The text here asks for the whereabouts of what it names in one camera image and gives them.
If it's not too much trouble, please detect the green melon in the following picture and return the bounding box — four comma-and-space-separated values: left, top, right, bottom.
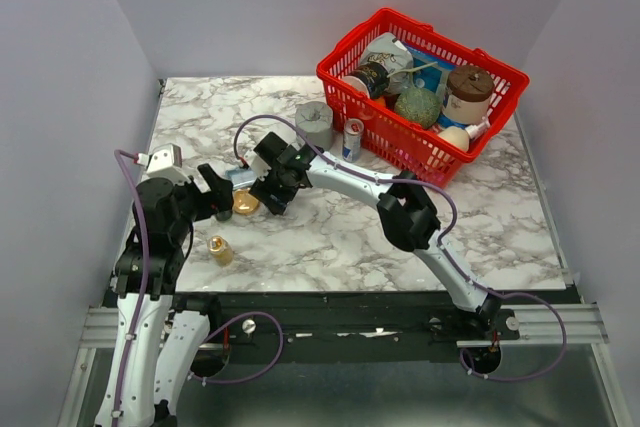
394, 87, 442, 129

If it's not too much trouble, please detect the grey printed pouch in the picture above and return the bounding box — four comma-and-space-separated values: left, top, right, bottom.
359, 32, 414, 95

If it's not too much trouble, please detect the red bull can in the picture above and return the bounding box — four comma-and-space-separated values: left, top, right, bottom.
342, 118, 365, 162

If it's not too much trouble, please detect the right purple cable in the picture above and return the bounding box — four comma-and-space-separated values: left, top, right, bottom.
233, 114, 569, 382

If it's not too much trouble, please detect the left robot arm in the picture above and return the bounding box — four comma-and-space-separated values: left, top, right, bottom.
94, 164, 233, 426

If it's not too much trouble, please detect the brown lid white tub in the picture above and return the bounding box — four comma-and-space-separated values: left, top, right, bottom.
442, 64, 494, 125

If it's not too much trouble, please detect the orange round dish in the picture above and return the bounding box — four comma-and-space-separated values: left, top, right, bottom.
233, 189, 260, 216

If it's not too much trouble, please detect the black table front frame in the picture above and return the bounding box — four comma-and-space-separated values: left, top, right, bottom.
171, 292, 520, 366

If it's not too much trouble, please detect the aluminium rail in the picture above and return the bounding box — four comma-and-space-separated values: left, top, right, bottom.
80, 304, 609, 349

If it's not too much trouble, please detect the red shopping basket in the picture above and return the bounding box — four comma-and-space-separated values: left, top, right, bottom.
316, 8, 530, 187

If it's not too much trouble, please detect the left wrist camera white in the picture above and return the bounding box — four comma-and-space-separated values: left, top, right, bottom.
146, 144, 190, 185

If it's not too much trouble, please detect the amber pill bottle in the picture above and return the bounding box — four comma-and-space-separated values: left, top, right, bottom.
207, 236, 234, 267

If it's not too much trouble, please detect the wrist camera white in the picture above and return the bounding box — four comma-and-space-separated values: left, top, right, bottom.
146, 144, 190, 185
245, 151, 271, 180

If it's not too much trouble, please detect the beige egg shaped ball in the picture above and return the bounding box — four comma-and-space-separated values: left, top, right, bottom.
438, 126, 471, 152

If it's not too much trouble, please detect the grey toilet paper roll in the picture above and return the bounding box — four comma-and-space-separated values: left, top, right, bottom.
294, 101, 334, 150

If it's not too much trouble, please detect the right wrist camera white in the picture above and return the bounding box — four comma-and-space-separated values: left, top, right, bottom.
245, 151, 271, 180

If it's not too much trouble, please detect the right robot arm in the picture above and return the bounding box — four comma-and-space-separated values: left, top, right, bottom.
250, 132, 501, 339

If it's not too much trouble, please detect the blue box in basket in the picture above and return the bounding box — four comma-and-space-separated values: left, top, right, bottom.
407, 47, 455, 99

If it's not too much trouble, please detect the white pump bottle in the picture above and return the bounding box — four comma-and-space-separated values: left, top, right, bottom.
465, 117, 491, 141

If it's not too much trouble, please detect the light blue rectangular tray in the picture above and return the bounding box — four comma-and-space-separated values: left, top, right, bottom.
225, 167, 257, 190

